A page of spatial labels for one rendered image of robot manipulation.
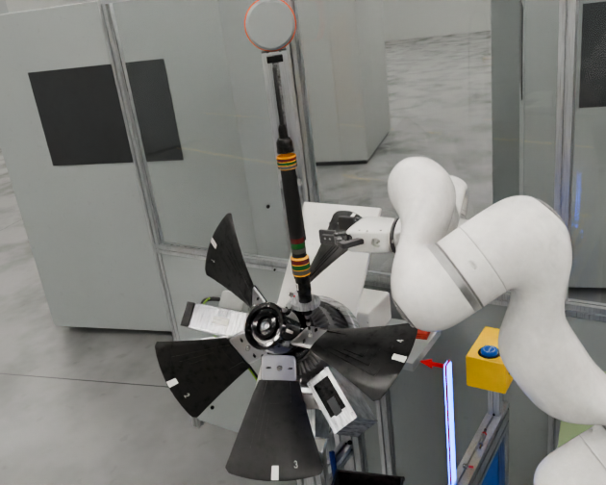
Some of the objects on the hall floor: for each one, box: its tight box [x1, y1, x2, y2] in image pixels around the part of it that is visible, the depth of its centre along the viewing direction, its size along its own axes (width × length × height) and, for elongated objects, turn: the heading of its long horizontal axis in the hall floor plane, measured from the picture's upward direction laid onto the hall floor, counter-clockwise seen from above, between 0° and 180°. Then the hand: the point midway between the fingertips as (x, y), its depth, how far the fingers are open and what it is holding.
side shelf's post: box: [375, 389, 397, 476], centre depth 230 cm, size 4×4×83 cm
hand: (334, 229), depth 138 cm, fingers open, 8 cm apart
